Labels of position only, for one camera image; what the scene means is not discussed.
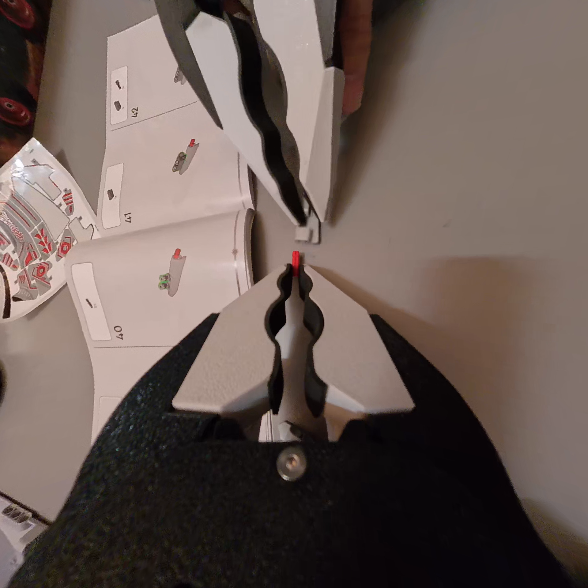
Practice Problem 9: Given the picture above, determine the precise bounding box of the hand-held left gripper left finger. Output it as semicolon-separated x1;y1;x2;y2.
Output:
172;266;292;416

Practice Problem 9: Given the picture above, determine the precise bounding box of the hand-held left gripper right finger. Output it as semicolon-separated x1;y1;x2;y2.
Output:
300;264;416;418

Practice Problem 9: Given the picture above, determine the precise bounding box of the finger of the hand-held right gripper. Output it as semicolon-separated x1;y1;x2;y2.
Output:
250;0;345;222
184;13;307;227

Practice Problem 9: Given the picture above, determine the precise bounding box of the small grey toy brick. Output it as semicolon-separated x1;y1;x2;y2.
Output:
294;216;321;244

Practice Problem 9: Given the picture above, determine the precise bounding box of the person's right hand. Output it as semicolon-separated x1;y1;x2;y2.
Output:
332;0;375;116

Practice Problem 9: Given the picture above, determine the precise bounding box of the white instruction booklet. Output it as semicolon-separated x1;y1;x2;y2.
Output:
64;14;258;448

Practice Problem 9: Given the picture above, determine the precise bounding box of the dark printed toy box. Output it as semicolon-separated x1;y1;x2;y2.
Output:
0;0;52;154

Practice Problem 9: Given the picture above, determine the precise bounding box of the red and grey sticker sheet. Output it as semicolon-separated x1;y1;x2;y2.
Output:
0;136;101;324

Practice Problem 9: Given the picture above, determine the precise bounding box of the white printed paper box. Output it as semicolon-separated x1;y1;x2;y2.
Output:
0;492;51;570

